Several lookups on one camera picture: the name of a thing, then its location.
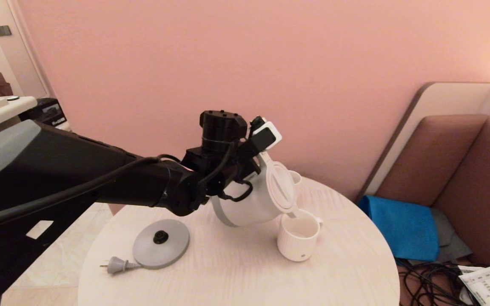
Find white electric kettle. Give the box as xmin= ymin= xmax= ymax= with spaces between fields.
xmin=210 ymin=151 xmax=300 ymax=228

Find white ribbed mug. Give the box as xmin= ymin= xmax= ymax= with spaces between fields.
xmin=277 ymin=209 xmax=323 ymax=262

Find grey round kettle base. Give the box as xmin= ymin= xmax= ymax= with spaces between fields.
xmin=133 ymin=219 xmax=190 ymax=269

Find grey power plug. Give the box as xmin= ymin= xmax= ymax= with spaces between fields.
xmin=100 ymin=257 xmax=142 ymax=275

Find blue folded cloth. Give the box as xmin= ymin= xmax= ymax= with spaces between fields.
xmin=358 ymin=195 xmax=438 ymax=262

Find black box appliance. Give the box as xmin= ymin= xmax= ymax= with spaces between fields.
xmin=19 ymin=98 xmax=67 ymax=127

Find beige sofa back panel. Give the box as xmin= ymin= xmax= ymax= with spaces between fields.
xmin=356 ymin=83 xmax=490 ymax=200

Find grey folded cloth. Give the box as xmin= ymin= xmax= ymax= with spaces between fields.
xmin=430 ymin=207 xmax=472 ymax=265

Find brown upholstered sofa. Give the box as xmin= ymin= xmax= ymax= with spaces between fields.
xmin=375 ymin=116 xmax=490 ymax=306

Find printed paper sheet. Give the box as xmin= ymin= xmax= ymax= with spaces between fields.
xmin=458 ymin=266 xmax=490 ymax=306

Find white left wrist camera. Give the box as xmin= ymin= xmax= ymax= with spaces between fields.
xmin=251 ymin=121 xmax=282 ymax=151

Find black tangled cables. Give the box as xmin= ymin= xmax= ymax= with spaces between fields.
xmin=397 ymin=260 xmax=490 ymax=306

